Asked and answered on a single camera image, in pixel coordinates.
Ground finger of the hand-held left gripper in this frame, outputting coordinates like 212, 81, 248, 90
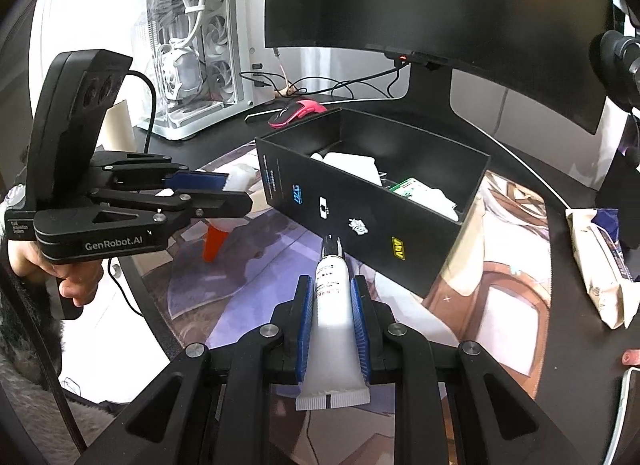
90, 190, 253, 242
92, 152, 231, 196

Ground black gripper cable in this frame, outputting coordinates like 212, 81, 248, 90
122, 71, 157, 152
12, 260, 88, 453

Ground cream plastic object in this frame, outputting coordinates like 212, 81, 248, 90
107, 105, 133, 148

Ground black speaker with purple glow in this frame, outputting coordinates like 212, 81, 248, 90
595, 112, 640, 213

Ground white bottle red cap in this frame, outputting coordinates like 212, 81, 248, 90
202, 167, 263, 263

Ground printed desk mat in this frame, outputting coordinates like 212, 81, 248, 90
165, 140, 551, 465

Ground white black small device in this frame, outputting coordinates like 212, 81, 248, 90
602, 365, 640, 465

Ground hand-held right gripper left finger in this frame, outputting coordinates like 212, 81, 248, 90
100, 275, 316, 465

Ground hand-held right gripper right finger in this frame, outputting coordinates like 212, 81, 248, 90
350, 276, 571, 465

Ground white computer case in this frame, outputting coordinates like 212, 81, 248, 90
129, 0, 266, 140

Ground person's left hand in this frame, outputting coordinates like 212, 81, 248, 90
7, 245, 103, 308

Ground white tube black cap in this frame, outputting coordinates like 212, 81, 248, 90
295, 235, 372, 412

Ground large white charger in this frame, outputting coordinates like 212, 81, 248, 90
419, 187, 460, 220

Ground black cardboard box container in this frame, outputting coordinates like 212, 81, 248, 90
255, 106, 493, 298

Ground white wet wipes pack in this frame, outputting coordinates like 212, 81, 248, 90
565, 207, 640, 330

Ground black cable bundle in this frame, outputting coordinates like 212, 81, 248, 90
240, 62, 401, 100

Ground red computer mouse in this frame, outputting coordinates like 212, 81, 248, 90
267, 99, 326, 128

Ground person's left forearm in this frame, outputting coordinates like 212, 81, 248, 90
0, 265, 131, 465

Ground black headphones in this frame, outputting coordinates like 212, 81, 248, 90
590, 30, 640, 110

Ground white cube charger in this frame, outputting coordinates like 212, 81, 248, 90
324, 152, 383, 186

